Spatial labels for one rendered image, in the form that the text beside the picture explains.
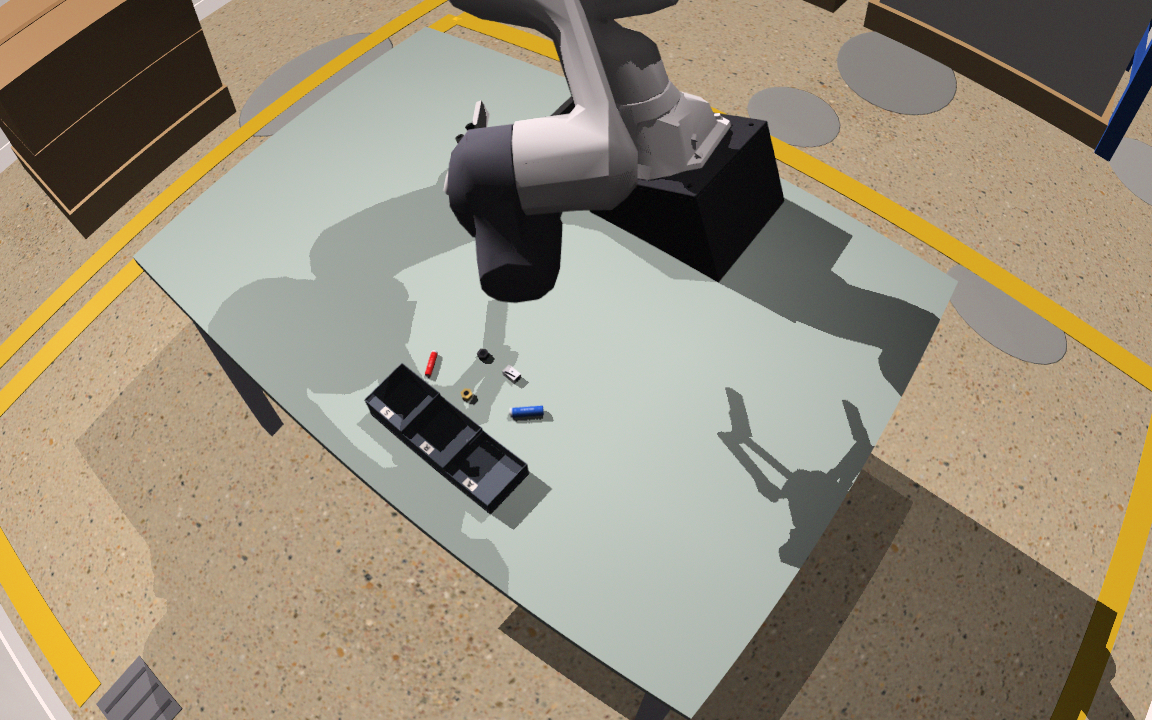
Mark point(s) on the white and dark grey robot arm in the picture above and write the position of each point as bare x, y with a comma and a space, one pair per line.
585, 160

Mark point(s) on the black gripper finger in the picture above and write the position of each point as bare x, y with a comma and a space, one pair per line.
565, 108
480, 119

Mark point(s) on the blue battery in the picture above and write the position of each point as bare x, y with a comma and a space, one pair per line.
526, 411

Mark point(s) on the grey rack of three bins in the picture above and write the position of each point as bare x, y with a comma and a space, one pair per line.
481, 462

